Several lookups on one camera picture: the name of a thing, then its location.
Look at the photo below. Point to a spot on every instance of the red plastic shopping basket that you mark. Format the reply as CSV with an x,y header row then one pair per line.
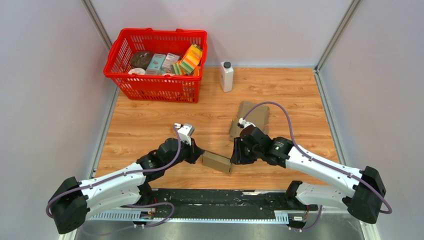
x,y
169,88

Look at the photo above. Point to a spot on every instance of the grey pink snack box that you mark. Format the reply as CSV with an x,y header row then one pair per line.
x,y
169,60

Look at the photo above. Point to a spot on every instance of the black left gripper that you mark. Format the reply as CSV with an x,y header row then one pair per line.
x,y
196,152

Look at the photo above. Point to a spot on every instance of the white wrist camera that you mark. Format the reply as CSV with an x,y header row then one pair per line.
x,y
243,123
185,132

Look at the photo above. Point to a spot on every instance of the white round lid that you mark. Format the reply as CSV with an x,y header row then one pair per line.
x,y
137,71

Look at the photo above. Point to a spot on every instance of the brown round bag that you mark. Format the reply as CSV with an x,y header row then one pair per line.
x,y
141,59

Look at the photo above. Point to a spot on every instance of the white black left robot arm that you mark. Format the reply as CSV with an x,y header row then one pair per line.
x,y
75,201

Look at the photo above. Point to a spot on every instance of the aluminium frame rail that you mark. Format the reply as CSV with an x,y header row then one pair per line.
x,y
137,216

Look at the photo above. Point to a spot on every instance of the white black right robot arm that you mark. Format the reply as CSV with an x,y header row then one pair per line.
x,y
361,192

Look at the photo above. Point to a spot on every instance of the brown cardboard box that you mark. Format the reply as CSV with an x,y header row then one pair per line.
x,y
216,162

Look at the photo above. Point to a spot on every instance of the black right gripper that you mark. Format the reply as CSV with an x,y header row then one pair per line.
x,y
237,157

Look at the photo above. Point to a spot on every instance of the white bottle black cap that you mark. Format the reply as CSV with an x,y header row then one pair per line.
x,y
227,75

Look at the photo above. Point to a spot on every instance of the green striped packet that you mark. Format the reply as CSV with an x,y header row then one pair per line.
x,y
177,69

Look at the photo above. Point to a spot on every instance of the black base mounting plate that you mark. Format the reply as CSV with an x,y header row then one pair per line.
x,y
224,204

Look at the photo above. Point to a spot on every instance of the teal snack box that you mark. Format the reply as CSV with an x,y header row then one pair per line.
x,y
154,67

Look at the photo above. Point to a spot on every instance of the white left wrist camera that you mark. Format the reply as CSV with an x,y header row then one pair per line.
x,y
185,132

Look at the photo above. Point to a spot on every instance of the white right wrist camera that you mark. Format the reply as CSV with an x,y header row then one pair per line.
x,y
243,123

